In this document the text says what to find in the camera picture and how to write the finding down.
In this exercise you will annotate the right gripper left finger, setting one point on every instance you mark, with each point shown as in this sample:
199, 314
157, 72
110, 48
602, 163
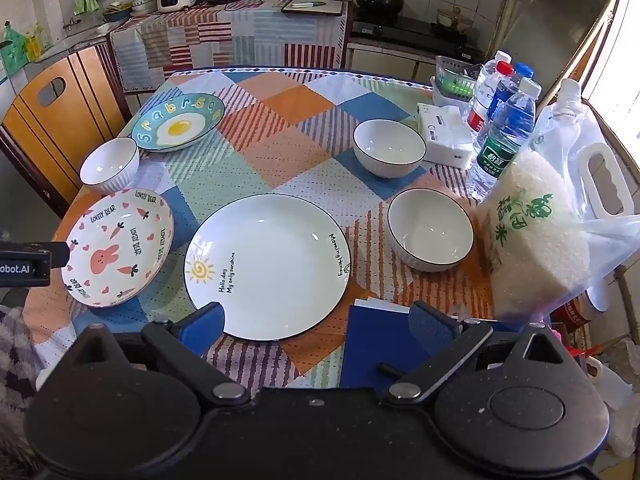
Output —
181, 348

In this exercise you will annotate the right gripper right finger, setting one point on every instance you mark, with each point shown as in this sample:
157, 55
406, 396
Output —
450, 344

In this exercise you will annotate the pink rabbit plate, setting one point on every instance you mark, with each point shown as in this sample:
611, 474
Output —
117, 246

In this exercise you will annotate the white bowl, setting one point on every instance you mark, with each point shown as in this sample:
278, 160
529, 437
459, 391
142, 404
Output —
429, 231
111, 167
388, 149

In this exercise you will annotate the white sun plate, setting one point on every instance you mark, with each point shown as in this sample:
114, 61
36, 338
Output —
278, 265

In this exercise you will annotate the teal egg plate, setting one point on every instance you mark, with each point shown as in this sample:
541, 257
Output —
178, 122

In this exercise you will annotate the blue notebook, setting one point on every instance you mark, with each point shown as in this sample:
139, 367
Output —
379, 348

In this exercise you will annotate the bag of rice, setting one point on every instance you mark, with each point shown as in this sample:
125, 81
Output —
537, 253

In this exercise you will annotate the wooden chair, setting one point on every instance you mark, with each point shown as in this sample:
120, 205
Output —
59, 118

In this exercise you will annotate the white tissue pack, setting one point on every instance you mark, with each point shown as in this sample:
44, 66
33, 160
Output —
448, 139

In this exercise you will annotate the green label water bottle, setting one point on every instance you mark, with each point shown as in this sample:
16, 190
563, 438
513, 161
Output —
511, 126

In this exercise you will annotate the patchwork counter cloth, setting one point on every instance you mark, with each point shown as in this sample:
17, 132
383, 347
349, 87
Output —
150, 49

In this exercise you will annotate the blue label water bottle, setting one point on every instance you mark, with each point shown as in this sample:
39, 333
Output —
507, 86

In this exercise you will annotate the plastic basket with green items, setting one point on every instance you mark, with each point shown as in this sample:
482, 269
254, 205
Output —
454, 82

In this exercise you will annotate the red label water bottle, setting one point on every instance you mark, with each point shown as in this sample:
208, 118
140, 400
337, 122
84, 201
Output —
491, 73

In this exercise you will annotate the black gas stove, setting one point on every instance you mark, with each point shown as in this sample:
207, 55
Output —
422, 36

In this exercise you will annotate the glass lid pot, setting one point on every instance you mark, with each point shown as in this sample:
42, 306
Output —
453, 19

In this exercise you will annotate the black wok on stove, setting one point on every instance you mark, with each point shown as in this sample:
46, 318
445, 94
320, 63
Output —
378, 11

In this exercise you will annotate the black cutting board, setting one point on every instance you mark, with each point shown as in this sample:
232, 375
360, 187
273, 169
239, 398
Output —
321, 7

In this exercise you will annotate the clear plastic handle bag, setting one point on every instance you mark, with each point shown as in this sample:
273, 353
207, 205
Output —
594, 240

